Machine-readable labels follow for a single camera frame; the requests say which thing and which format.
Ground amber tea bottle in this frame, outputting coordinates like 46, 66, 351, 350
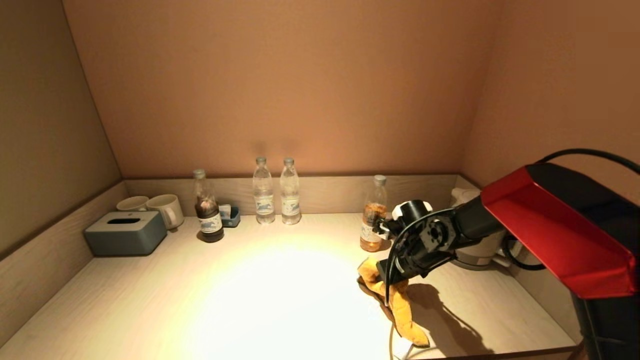
360, 174, 389, 253

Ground orange cloth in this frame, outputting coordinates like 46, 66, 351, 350
356, 256, 431, 360

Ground white electric kettle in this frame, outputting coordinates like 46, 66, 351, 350
450, 187, 507, 265

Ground clear water bottle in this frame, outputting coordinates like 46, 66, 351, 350
252, 156, 276, 225
279, 157, 302, 226

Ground small blue tray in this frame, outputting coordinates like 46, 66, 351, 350
220, 205, 241, 229

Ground dark drink bottle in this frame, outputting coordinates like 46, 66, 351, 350
193, 169, 225, 244

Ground grey-blue tissue box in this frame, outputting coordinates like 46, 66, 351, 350
83, 210, 168, 257

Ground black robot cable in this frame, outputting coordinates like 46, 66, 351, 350
385, 148, 640, 307

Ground white mug with handle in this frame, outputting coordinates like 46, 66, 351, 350
146, 194, 185, 231

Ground white mug without visible handle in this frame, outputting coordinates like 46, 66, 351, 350
116, 195, 151, 212

